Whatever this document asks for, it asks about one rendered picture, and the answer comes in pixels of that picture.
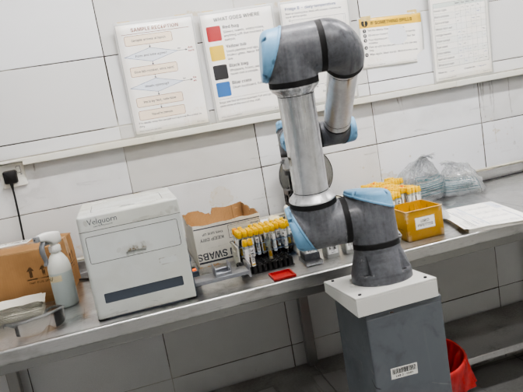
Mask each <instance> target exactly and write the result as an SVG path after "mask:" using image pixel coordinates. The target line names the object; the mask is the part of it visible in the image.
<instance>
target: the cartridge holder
mask: <svg viewBox="0 0 523 392"><path fill-rule="evenodd" d="M299 261H301V262H302V263H303V264H305V265H306V266H307V267H310V266H312V265H316V264H323V263H324V262H323V259H322V258H320V253H319V251H317V252H314V253H309V254H304V253H303V252H302V251H300V256H299Z"/></svg>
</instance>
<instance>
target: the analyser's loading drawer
mask: <svg viewBox="0 0 523 392"><path fill-rule="evenodd" d="M243 262H244V265H242V266H239V267H235V268H231V263H230V262H229V261H228V260H226V266H225V267H221V268H215V267H214V265H213V264H212V263H211V265H212V273H210V274H207V275H200V276H197V277H194V280H195V287H198V286H201V285H207V284H210V283H213V282H220V281H223V280H227V279H230V278H236V277H239V276H242V275H249V276H250V277H251V276H252V275H251V267H250V264H249V263H248V262H247V261H246V260H245V259H243Z"/></svg>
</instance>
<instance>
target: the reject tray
mask: <svg viewBox="0 0 523 392"><path fill-rule="evenodd" d="M296 276H297V274H296V273H294V272H293V271H292V270H290V269H289V268H288V269H285V270H281V271H276V272H273V273H269V277H270V278H271V279H272V280H273V281H274V282H277V281H281V280H284V279H288V278H293V277H296Z"/></svg>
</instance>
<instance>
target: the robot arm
mask: <svg viewBox="0 0 523 392"><path fill-rule="evenodd" d="M364 58H365V54H364V48H363V43H362V41H361V39H360V37H359V36H358V34H357V33H356V32H355V31H354V30H353V28H352V27H351V26H349V25H348V24H346V23H344V22H343V21H341V20H338V19H333V18H320V19H315V20H311V21H306V22H302V23H294V24H290V25H285V26H277V27H275V28H271V29H267V30H264V31H262V32H261V34H260V37H259V66H260V75H261V82H262V83H265V84H269V90H270V91H271V92H272V93H274V94H275V95H276V96H277V99H278V103H279V112H280V117H281V121H277V122H276V134H277V138H278V143H279V151H280V156H281V160H282V161H280V164H282V165H283V169H284V175H286V176H288V181H289V187H288V188H285V189H283V192H284V197H285V202H286V205H288V207H287V208H285V209H284V211H285V213H286V217H287V220H288V223H289V225H290V230H291V233H292V235H293V239H294V242H295V244H296V246H297V249H298V250H300V251H308V250H318V249H321V248H326V247H333V246H337V245H341V244H345V243H353V252H354V254H353V264H352V270H351V278H352V283H353V284H354V285H357V286H362V287H378V286H385V285H393V284H396V283H399V282H403V281H405V280H407V279H409V278H411V277H412V275H413V273H412V266H411V264H410V262H409V260H408V258H407V256H406V255H405V252H404V250H403V249H402V247H401V244H400V240H399V234H398V227H397V222H396V217H395V209H394V207H395V205H394V204H393V200H392V196H391V192H390V191H389V190H388V189H385V188H381V187H365V188H353V189H347V190H344V191H343V194H342V195H343V197H340V198H337V197H336V193H335V192H334V191H333V190H332V189H331V188H329V187H328V180H327V174H326V169H325V159H324V154H323V147H326V146H331V145H338V144H346V143H347V142H353V141H355V140H356V139H357V136H358V133H357V132H358V130H357V125H356V120H355V118H354V117H353V116H352V113H353V103H354V97H355V92H356V82H357V76H358V75H359V74H360V72H361V71H362V69H363V64H364ZM320 72H327V79H326V92H325V115H324V120H323V121H319V122H318V113H317V107H316V102H315V97H314V88H315V87H316V85H317V84H318V83H319V77H318V73H320Z"/></svg>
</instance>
